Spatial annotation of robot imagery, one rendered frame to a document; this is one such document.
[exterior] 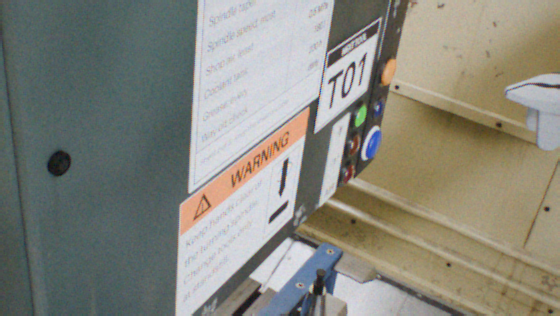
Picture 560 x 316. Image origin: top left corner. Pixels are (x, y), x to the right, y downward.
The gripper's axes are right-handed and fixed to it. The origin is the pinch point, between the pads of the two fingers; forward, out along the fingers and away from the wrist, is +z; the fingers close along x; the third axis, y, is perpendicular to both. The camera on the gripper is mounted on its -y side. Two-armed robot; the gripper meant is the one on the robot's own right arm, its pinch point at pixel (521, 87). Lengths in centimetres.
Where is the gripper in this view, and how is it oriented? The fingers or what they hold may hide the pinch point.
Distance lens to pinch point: 69.5
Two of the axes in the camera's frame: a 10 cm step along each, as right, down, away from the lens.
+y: -1.1, 8.2, 5.5
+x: 0.2, -5.6, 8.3
